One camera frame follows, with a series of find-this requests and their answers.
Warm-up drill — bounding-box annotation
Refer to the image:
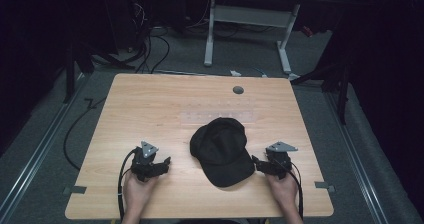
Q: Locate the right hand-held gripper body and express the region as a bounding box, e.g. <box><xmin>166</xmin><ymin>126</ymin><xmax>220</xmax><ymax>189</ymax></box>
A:
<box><xmin>259</xmin><ymin>141</ymin><xmax>299</xmax><ymax>180</ymax></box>

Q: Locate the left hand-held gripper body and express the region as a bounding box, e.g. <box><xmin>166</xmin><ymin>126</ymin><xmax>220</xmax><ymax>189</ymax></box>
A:
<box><xmin>130</xmin><ymin>140</ymin><xmax>164</xmax><ymax>183</ymax></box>

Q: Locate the black baseball cap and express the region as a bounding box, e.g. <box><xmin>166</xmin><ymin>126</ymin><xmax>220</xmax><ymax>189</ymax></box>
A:
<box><xmin>189</xmin><ymin>117</ymin><xmax>256</xmax><ymax>188</ymax></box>

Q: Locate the person's left hand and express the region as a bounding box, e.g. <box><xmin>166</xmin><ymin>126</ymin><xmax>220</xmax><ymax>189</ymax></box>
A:
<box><xmin>122</xmin><ymin>173</ymin><xmax>160</xmax><ymax>212</ymax></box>

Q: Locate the person's right hand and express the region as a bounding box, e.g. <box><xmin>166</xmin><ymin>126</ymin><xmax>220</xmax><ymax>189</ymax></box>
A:
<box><xmin>265</xmin><ymin>171</ymin><xmax>300</xmax><ymax>212</ymax></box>

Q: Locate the grey tape patch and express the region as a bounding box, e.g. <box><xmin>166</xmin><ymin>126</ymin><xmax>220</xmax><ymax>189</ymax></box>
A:
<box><xmin>314</xmin><ymin>181</ymin><xmax>336</xmax><ymax>194</ymax></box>
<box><xmin>63</xmin><ymin>185</ymin><xmax>88</xmax><ymax>196</ymax></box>

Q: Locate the black stand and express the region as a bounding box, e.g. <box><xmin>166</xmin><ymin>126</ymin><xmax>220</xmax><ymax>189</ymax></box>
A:
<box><xmin>290</xmin><ymin>58</ymin><xmax>351</xmax><ymax>125</ymax></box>
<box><xmin>62</xmin><ymin>40</ymin><xmax>136</xmax><ymax>104</ymax></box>

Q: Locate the white-framed desk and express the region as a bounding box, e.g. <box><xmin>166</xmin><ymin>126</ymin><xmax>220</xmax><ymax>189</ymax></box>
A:
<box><xmin>203</xmin><ymin>0</ymin><xmax>344</xmax><ymax>75</ymax></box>

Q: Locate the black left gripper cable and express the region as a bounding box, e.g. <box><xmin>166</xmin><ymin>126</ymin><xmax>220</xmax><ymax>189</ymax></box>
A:
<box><xmin>116</xmin><ymin>147</ymin><xmax>138</xmax><ymax>222</ymax></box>

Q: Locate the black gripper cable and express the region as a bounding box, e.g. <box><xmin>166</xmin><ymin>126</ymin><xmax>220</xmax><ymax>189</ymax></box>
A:
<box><xmin>286</xmin><ymin>161</ymin><xmax>305</xmax><ymax>220</ymax></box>
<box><xmin>116</xmin><ymin>147</ymin><xmax>138</xmax><ymax>222</ymax></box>

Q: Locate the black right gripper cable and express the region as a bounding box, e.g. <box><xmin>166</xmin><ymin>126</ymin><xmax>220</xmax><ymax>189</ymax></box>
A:
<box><xmin>286</xmin><ymin>161</ymin><xmax>305</xmax><ymax>220</ymax></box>

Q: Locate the black floor cable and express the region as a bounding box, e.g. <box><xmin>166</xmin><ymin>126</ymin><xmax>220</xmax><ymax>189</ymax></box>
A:
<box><xmin>63</xmin><ymin>97</ymin><xmax>108</xmax><ymax>172</ymax></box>

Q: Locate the bundle of black cables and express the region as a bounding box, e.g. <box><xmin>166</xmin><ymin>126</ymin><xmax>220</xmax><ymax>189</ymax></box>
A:
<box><xmin>126</xmin><ymin>0</ymin><xmax>171</xmax><ymax>74</ymax></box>

